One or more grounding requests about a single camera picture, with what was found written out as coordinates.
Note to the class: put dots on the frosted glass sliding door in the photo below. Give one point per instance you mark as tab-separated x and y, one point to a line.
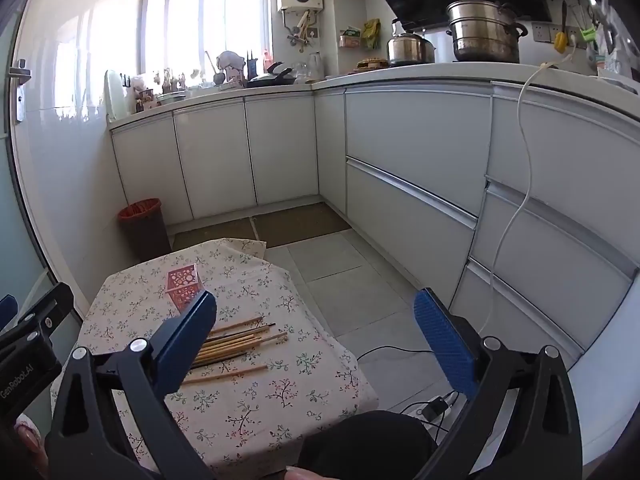
15	210

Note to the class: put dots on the white cutting board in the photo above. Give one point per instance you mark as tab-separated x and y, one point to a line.
114	95

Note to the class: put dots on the hanging scissors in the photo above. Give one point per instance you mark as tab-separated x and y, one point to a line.
600	20

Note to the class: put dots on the yellow hanging tool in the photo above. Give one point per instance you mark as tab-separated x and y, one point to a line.
561	42

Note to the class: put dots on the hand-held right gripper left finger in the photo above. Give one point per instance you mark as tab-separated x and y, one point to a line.
187	340

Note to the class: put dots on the person's left hand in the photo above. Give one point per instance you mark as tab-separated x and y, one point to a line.
30	440

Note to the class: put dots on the steel steamer pot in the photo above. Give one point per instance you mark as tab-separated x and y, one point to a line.
482	32

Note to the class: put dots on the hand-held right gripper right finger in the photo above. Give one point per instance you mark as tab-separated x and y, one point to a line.
442	340

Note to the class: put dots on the woven basket with food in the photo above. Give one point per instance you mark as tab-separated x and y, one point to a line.
372	63

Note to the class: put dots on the black power adapter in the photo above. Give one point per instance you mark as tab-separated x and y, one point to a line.
435	406

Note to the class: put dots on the bundle of wooden chopsticks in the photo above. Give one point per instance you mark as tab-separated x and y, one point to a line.
235	342

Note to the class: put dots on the white kitchen countertop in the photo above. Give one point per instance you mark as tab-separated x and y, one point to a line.
475	67

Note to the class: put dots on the person's leg in black pants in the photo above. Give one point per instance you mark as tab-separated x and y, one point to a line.
365	445

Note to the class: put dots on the kitchen window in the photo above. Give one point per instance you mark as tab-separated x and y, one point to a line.
200	15

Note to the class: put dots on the floral tablecloth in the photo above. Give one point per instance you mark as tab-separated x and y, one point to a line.
280	400

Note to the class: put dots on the steel kettle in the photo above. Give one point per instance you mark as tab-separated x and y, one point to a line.
410	47

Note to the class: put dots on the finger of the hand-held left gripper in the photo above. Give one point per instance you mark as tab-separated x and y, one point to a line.
6	310
50	305

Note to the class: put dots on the black frying pan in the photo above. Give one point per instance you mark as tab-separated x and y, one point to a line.
272	77

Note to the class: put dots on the clear glass pitcher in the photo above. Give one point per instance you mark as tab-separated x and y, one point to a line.
315	66

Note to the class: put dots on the brown floor mat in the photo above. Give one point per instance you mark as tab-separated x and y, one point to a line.
210	235
300	220

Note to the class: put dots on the wall power sockets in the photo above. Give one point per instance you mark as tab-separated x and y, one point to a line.
543	32

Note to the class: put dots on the brown trash bin red liner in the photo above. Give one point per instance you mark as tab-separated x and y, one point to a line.
145	230

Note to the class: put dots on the wall rack with packets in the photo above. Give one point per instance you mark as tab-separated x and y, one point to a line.
357	37

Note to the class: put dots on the pink perforated utensil holder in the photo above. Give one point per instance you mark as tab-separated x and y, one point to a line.
182	282

